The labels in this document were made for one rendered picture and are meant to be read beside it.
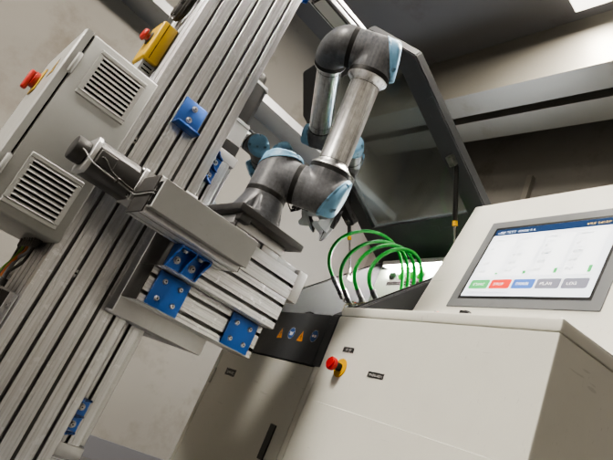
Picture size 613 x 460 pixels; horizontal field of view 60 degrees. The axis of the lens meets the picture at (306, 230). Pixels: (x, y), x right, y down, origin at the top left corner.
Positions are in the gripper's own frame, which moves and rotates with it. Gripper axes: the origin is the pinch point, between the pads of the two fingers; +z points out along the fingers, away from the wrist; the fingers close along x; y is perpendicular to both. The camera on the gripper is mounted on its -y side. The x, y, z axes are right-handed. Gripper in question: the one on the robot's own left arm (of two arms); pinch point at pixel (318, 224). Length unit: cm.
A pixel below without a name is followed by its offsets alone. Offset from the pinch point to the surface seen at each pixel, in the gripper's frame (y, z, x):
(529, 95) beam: -201, -57, -22
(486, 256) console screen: -21, 36, 49
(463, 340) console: 27, 54, 75
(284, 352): 34, 40, 5
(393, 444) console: 44, 68, 60
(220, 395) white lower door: 48, 45, -28
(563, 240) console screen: -24, 41, 72
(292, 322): 27.6, 31.7, 4.7
